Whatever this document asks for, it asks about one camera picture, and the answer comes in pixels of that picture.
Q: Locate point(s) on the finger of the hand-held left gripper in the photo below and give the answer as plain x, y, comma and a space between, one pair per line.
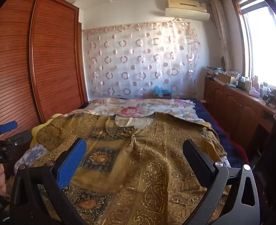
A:
23, 136
7, 126

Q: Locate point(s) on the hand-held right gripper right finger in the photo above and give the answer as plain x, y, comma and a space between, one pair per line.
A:
198, 164

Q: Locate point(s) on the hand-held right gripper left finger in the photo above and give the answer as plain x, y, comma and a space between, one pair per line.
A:
70, 164

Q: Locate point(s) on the bed with floral sheet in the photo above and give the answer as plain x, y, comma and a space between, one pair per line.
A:
138, 168

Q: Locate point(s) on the yellow plush toy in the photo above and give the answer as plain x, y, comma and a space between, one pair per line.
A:
37, 131

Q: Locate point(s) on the blue floral bedsheet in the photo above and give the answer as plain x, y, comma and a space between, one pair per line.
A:
32, 154

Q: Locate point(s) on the navy blanket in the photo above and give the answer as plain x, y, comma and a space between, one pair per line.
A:
222, 133

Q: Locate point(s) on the low wooden cabinet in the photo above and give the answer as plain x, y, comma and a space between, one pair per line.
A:
231, 105

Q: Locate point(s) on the wooden wardrobe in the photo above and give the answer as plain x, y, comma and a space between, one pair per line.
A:
53, 63

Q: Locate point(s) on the floral quilt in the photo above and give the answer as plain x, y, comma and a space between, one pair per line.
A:
133, 107

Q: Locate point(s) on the cardboard box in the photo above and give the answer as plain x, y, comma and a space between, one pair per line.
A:
223, 77

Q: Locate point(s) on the pink figure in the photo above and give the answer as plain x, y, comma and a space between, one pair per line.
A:
254, 89

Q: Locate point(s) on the circle patterned sheer curtain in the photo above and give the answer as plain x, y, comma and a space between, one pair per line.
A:
140, 58

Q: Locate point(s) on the window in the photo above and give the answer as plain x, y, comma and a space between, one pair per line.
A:
264, 46

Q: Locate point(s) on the beige window curtain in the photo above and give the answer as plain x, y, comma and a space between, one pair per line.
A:
220, 28

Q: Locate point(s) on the white air conditioner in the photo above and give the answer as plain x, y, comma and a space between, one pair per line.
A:
187, 13

